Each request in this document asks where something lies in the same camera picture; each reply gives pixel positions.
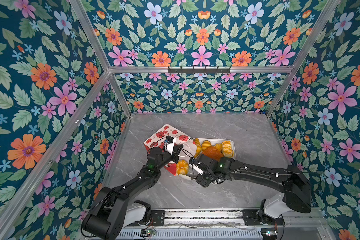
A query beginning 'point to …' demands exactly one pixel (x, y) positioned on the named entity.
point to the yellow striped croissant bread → (199, 148)
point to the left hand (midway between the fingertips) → (184, 143)
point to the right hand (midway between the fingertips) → (199, 176)
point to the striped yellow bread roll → (205, 144)
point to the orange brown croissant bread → (213, 152)
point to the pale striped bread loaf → (226, 148)
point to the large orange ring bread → (219, 146)
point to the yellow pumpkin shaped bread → (182, 168)
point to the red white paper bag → (158, 140)
